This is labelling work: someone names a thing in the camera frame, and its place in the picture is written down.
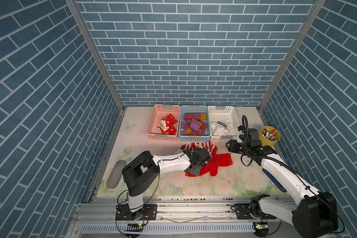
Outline light blue plastic basket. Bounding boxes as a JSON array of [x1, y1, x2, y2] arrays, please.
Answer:
[[179, 105, 211, 142]]

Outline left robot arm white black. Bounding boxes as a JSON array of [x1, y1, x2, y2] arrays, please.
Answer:
[[122, 148, 212, 213]]

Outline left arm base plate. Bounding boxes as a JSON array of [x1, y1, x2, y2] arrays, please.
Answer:
[[116, 204, 157, 221]]

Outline pink plastic basket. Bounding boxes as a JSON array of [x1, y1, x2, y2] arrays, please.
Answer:
[[146, 104, 180, 141]]

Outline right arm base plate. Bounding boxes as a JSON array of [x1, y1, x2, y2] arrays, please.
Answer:
[[231, 203, 277, 220]]

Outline red white sock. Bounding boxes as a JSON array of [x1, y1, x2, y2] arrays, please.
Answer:
[[199, 153, 233, 177]]

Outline white sock black stripes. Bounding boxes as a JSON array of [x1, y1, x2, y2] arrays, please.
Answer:
[[210, 122, 229, 136]]

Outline grey oval pad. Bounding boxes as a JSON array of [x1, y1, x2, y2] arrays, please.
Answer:
[[106, 160, 127, 188]]

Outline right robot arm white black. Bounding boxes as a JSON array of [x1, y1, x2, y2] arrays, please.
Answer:
[[226, 116, 342, 238]]

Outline white sock front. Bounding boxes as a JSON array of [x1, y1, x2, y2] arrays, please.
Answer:
[[216, 120, 234, 129]]

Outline yellow pen cup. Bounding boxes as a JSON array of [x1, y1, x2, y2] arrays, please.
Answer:
[[258, 126, 281, 147]]

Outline white plastic basket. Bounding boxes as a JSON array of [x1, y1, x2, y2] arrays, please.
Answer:
[[208, 106, 240, 142]]

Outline red striped sock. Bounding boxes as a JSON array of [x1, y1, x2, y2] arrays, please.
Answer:
[[180, 141, 218, 155]]

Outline purple striped sock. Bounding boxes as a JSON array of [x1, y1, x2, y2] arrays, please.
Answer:
[[183, 113, 207, 122], [180, 120, 208, 136]]

